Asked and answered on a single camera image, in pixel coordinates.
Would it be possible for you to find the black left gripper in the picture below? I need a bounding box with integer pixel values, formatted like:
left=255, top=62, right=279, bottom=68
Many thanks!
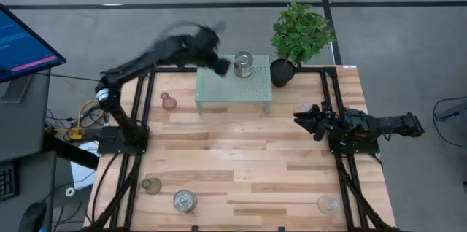
left=192, top=23, right=232, bottom=77

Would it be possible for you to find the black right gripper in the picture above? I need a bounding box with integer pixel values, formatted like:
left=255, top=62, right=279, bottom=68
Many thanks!
left=293, top=101, right=346, bottom=142

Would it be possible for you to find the silver tin candle holder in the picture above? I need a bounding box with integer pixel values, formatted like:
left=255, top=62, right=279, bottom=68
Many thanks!
left=233, top=51, right=255, bottom=79

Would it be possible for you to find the pink glass candle holder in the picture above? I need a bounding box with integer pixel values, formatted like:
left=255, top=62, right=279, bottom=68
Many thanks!
left=160, top=92, right=178, bottom=112

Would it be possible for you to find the silver ribbed glass candle holder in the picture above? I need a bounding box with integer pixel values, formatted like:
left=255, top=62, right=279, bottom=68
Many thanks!
left=172, top=189, right=198, bottom=214

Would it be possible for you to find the wide clear glass candle holder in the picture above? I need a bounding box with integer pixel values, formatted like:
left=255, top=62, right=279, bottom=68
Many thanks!
left=316, top=194, right=339, bottom=215

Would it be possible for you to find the olive green glass candle holder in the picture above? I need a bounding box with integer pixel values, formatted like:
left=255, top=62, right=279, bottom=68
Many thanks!
left=141, top=177, right=163, bottom=196

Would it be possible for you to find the green perforated metal stand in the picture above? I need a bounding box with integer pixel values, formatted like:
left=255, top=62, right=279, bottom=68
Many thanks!
left=195, top=55, right=274, bottom=115

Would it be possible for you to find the black plant pot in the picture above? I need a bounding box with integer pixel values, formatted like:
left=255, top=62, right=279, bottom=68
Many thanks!
left=269, top=58, right=296, bottom=88

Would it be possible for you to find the green leafy plant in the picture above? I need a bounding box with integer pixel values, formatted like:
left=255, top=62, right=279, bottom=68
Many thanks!
left=270, top=1, right=336, bottom=67

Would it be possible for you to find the grey floor device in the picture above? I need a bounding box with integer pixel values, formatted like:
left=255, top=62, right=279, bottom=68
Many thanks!
left=436, top=100, right=467, bottom=122

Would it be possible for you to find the black desk support bar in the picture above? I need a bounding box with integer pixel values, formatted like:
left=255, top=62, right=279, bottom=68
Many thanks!
left=43, top=131, right=100, bottom=170

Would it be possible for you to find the white paper sheet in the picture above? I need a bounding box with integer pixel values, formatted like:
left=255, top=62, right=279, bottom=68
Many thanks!
left=69, top=140, right=101, bottom=190

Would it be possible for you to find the computer monitor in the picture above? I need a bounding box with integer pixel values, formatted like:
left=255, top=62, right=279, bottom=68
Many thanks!
left=0, top=3, right=67, bottom=84

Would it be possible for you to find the grey monitor stand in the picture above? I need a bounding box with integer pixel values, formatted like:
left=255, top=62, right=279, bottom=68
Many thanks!
left=0, top=73, right=36, bottom=104

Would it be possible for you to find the grey desk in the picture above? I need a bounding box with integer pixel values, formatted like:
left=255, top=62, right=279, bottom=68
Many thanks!
left=0, top=68, right=58, bottom=232

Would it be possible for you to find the black computer mouse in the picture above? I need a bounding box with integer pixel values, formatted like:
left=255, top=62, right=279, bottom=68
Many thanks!
left=18, top=201, right=47, bottom=232

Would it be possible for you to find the black keyboard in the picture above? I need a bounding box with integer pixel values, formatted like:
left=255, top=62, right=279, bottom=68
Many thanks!
left=0, top=162, right=19, bottom=202

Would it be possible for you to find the black aluminium frame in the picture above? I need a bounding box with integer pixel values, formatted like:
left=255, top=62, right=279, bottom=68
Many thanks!
left=78, top=64, right=401, bottom=232

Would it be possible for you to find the black floor cable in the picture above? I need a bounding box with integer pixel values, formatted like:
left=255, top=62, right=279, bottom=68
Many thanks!
left=433, top=96, right=467, bottom=149

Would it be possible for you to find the yellow cable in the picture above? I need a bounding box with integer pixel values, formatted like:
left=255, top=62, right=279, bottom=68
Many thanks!
left=63, top=99, right=107, bottom=142

